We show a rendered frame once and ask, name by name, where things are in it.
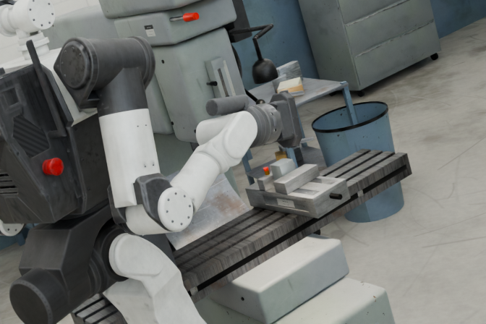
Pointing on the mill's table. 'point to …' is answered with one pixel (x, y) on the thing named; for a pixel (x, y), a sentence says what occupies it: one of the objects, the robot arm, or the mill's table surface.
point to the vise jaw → (296, 178)
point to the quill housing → (193, 78)
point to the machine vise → (299, 196)
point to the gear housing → (173, 33)
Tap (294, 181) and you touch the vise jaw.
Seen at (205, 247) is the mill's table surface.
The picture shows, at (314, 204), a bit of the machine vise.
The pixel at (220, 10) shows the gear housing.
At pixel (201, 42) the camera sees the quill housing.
